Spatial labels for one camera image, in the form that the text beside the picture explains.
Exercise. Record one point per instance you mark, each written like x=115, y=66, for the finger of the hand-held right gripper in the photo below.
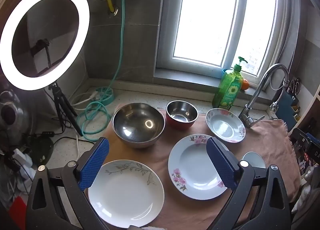
x=300, y=136

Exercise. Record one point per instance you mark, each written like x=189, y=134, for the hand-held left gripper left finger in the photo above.
x=93, y=162

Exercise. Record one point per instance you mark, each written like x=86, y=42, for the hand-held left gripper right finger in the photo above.
x=220, y=162

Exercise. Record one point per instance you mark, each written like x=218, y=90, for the large floral plate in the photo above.
x=192, y=165

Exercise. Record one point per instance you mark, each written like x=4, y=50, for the light blue bowl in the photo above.
x=253, y=159

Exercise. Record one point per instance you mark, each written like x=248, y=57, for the small floral deep plate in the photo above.
x=222, y=125

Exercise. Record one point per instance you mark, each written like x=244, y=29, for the white leaf-print plate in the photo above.
x=125, y=195

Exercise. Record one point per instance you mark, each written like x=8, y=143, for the large steel bowl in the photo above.
x=135, y=125

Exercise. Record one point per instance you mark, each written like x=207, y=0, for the red steel bowl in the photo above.
x=180, y=112

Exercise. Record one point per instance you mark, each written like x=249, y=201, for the person's right hand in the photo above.
x=307, y=177

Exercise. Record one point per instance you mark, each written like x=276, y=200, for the pink towel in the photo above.
x=270, y=140

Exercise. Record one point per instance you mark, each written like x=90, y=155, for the scissors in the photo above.
x=296, y=86

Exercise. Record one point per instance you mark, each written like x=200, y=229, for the dark green round pad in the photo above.
x=41, y=150

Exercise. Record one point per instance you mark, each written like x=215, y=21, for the chrome faucet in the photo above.
x=252, y=100

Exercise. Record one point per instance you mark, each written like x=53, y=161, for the orange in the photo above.
x=245, y=84

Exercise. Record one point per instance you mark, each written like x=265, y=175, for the green dish soap bottle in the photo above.
x=227, y=87

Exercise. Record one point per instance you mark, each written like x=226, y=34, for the red box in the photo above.
x=18, y=212

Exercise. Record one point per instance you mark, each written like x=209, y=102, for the window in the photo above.
x=205, y=20

